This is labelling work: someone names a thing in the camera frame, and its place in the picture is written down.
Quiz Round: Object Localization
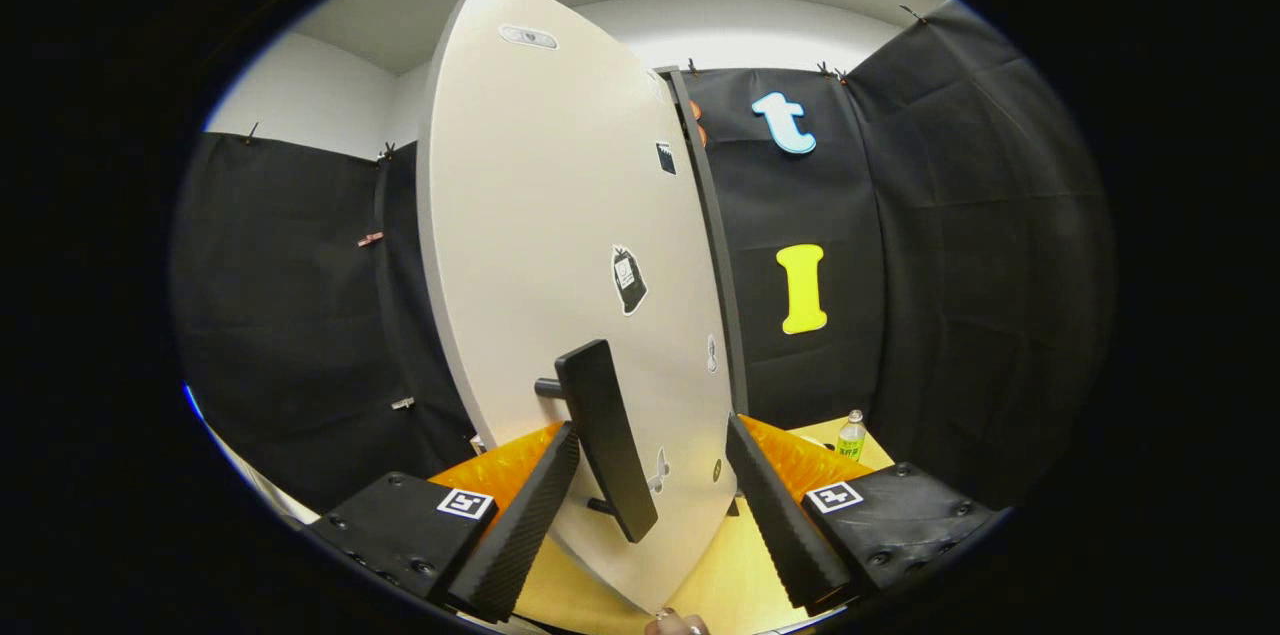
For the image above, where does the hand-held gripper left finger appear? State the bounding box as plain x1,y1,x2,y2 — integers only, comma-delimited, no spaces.
303,420,583,623

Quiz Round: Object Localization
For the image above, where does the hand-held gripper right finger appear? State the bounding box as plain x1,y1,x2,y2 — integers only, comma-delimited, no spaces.
725,413,1008,616

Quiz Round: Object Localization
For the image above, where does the grey shoe cabinet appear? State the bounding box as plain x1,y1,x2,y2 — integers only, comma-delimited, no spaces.
655,64,752,418

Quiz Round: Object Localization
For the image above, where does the beige shoe cabinet door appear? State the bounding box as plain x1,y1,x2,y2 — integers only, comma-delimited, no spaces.
417,0,747,616

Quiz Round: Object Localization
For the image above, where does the clear bottle with green label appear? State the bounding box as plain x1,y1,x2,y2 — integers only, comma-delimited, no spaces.
837,409,868,463

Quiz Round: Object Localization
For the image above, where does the black backdrop cloth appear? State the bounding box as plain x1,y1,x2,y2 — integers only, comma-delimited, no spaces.
170,0,1117,518

